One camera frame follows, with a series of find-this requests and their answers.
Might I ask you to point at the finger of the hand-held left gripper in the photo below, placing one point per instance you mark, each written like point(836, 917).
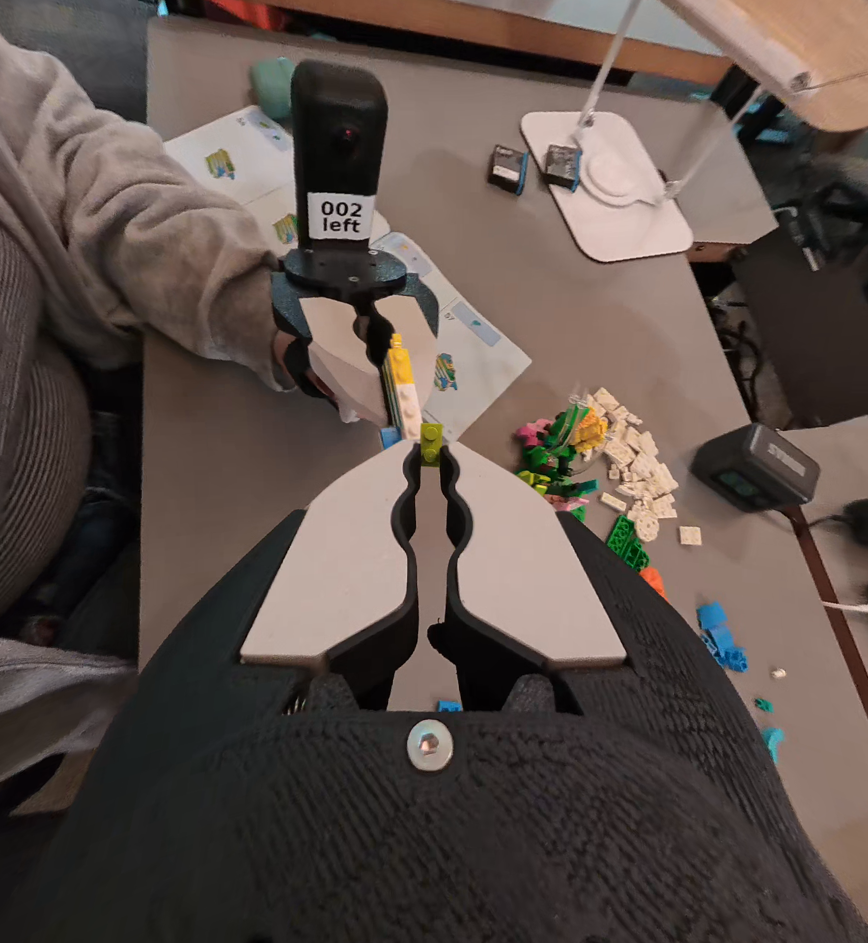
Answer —
point(420, 331)
point(338, 353)

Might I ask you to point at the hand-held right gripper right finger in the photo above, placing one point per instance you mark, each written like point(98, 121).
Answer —
point(537, 582)

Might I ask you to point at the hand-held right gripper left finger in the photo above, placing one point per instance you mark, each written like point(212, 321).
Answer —
point(330, 582)

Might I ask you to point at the striped brick assembly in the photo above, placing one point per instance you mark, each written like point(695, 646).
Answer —
point(402, 383)

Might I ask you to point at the lime plate brick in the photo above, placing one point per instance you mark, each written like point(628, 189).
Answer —
point(431, 444)

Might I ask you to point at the person's left forearm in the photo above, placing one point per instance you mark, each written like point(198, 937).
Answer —
point(109, 221)

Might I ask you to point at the grey desk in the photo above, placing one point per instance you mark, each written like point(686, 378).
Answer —
point(551, 309)

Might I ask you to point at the person's left hand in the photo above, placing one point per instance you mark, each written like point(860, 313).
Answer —
point(284, 357)

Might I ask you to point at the brick instruction booklet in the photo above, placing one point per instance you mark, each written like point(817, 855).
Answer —
point(470, 346)

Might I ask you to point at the mint green soft object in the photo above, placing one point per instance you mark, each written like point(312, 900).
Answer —
point(273, 88)

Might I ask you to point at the pile of green bricks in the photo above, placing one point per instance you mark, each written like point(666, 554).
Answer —
point(627, 541)

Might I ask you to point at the orange brick separator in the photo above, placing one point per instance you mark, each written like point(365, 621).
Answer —
point(653, 582)

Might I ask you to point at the green plant brick model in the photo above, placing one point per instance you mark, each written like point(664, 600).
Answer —
point(551, 457)

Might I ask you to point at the pile of white bricks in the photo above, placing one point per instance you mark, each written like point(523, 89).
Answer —
point(640, 464)

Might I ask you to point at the flat white square brick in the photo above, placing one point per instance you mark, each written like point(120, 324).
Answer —
point(691, 535)

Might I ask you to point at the wooden edged table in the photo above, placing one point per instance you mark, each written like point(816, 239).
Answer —
point(478, 33)

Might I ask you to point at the scattered small coloured bricks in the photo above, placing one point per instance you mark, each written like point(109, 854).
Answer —
point(721, 633)

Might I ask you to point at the person's blue jeans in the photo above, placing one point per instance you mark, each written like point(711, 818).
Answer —
point(95, 530)

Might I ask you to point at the white lamp base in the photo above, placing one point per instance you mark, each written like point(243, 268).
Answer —
point(625, 191)

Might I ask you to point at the black charger box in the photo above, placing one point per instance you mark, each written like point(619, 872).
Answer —
point(758, 464)

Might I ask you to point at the person's grey cardigan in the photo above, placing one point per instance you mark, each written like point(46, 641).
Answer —
point(28, 707)

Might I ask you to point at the person's striped grey top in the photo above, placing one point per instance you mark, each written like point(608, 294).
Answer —
point(14, 442)

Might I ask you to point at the black office chair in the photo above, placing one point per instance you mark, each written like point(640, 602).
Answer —
point(817, 331)

